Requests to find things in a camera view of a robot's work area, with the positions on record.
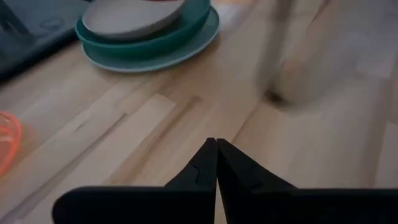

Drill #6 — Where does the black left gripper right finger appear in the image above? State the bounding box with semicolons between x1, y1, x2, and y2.
216;138;398;224

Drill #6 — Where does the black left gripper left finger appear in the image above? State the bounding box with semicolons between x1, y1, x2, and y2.
52;137;218;224

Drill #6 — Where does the white plastic plate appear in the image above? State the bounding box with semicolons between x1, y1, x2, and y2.
82;0;187;40

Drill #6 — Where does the clear orange plastic plate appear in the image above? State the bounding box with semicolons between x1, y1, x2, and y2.
0;111;22;177

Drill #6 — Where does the light blue plastic plate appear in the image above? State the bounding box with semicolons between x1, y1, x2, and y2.
81;6;220;74

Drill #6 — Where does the dark green plastic plate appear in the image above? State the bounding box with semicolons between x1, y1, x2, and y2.
74;0;212;60

